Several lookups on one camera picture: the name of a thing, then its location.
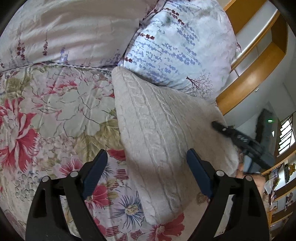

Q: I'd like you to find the beige cable-knit sweater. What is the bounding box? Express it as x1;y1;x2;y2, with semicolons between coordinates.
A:
111;67;239;225

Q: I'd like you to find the person's right hand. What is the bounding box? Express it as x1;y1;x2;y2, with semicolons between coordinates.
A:
235;162;265;198

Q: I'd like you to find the window with grille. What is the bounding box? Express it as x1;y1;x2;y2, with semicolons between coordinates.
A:
278;114;295;155

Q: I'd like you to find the floral quilt bedspread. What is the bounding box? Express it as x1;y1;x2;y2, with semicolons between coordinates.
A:
1;64;207;240

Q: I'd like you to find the wooden headboard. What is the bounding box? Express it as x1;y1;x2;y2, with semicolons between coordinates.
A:
216;1;288;114

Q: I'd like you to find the blue lavender print pillow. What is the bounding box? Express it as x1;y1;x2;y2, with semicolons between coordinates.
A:
119;1;237;100

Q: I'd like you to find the pale pink satin pillow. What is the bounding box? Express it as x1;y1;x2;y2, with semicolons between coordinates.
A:
1;1;164;71

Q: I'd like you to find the wooden wall shelf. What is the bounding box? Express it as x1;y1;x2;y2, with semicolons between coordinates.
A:
262;149;295;238

